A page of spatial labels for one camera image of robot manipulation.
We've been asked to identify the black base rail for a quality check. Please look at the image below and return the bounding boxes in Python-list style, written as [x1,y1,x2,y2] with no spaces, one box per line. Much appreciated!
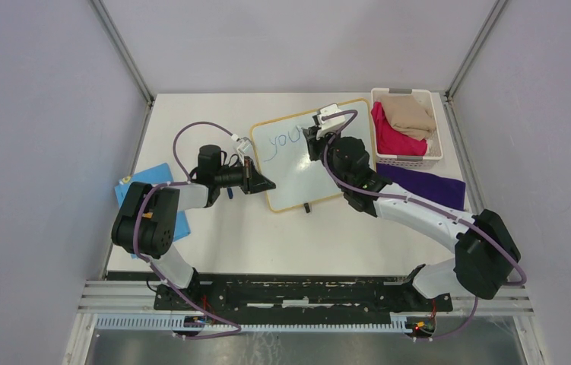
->
[149,273,453,326]

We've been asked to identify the beige cloth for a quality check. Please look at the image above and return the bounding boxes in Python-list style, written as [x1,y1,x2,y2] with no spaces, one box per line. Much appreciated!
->
[379,95,437,141]

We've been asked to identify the yellow framed whiteboard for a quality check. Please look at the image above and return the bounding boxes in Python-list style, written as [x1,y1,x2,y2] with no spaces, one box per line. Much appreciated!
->
[249,98,378,214]

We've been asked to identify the blue patterned cloth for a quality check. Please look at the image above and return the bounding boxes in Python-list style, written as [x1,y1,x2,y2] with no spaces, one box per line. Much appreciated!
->
[111,163,191,259]

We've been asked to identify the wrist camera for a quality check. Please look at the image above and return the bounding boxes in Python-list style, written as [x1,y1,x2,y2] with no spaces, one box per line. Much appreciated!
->
[236,137,254,160]
[314,103,346,140]

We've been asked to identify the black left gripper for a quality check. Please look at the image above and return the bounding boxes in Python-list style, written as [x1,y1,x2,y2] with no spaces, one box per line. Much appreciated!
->
[214,156,274,195]

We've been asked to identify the white plastic basket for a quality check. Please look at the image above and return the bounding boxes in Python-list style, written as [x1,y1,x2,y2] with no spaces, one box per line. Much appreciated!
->
[370,87,443,170]

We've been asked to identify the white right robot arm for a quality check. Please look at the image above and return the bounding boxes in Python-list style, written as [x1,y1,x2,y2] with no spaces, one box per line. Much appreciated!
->
[303,127,521,310]

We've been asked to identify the pink cloth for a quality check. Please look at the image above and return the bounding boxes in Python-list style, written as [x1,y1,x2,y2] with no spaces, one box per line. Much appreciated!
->
[370,102,428,156]

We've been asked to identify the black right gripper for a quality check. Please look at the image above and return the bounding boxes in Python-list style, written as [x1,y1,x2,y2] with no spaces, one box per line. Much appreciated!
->
[305,125,348,189]

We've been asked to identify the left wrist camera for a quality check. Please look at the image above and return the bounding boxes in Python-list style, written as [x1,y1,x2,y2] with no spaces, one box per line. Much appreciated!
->
[236,137,254,160]

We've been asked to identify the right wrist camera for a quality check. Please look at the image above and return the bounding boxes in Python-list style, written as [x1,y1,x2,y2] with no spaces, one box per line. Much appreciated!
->
[314,103,346,140]

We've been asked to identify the purple cloth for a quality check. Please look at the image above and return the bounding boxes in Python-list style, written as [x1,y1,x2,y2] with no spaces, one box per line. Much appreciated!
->
[376,163,466,211]

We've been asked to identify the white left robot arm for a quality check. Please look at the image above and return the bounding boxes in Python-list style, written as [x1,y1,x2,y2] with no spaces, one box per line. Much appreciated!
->
[111,144,276,310]

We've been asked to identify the white cable duct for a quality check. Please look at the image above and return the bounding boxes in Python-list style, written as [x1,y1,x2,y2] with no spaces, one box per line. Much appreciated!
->
[95,314,411,334]

